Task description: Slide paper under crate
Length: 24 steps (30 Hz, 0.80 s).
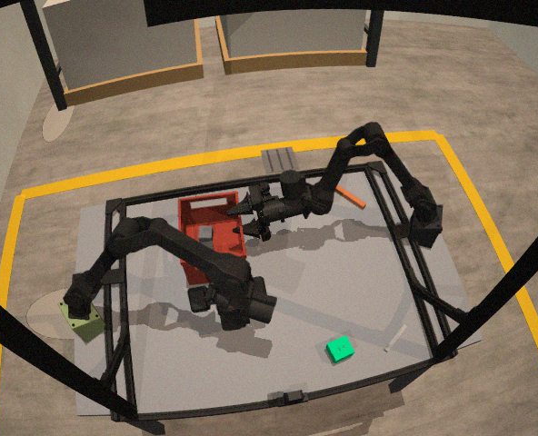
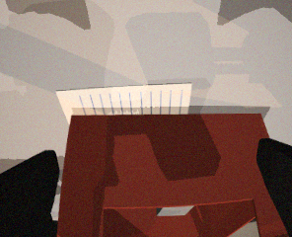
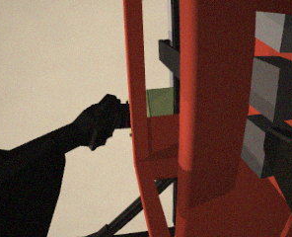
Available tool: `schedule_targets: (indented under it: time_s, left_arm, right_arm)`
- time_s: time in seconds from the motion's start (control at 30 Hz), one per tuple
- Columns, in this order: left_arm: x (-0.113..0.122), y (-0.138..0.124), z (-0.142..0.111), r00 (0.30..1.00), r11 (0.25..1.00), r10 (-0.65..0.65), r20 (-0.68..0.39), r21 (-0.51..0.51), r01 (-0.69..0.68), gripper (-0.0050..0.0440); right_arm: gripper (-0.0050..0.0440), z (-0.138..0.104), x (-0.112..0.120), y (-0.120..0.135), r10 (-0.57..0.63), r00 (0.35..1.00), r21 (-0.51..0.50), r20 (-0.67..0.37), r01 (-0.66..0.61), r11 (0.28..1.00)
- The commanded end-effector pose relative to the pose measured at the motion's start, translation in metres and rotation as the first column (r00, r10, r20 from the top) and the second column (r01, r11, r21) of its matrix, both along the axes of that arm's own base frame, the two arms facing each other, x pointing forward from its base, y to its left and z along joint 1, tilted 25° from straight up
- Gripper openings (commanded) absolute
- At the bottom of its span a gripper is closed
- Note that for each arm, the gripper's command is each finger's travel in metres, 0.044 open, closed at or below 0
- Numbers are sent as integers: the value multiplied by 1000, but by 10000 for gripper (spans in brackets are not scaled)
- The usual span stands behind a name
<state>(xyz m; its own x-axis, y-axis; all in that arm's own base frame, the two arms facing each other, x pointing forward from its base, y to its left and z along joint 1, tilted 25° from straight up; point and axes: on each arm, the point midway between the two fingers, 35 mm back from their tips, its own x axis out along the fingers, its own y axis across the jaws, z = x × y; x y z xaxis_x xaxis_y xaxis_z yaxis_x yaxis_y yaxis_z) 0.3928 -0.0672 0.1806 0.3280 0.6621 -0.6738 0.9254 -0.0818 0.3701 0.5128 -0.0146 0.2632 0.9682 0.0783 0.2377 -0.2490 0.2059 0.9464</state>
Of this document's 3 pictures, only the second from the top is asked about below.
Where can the dark red plastic crate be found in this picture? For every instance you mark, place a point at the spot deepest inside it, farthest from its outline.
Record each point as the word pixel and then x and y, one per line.
pixel 141 162

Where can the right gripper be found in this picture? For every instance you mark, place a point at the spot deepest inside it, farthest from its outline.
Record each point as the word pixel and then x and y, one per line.
pixel 50 231

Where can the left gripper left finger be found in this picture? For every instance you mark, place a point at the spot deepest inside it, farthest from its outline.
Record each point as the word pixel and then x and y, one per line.
pixel 27 193

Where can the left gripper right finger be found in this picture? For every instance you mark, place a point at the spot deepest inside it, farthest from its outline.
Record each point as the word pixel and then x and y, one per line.
pixel 274 159

